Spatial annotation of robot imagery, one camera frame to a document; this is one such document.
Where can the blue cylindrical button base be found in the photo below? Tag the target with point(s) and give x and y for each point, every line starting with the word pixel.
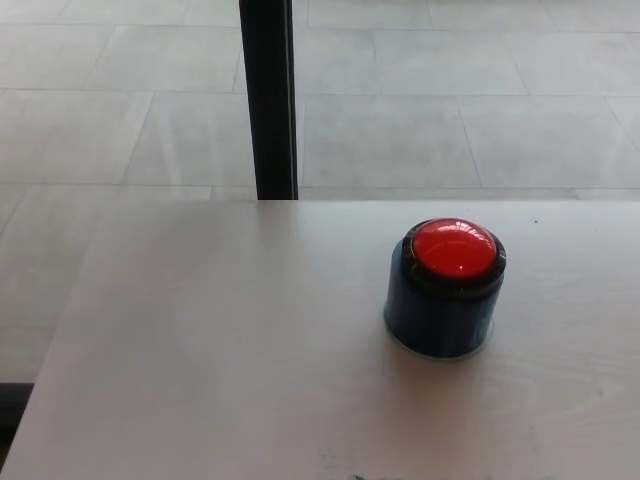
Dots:
pixel 430 325

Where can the black vertical post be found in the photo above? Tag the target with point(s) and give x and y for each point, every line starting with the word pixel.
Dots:
pixel 269 100

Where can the red dome push button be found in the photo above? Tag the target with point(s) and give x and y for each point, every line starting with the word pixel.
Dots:
pixel 452 250

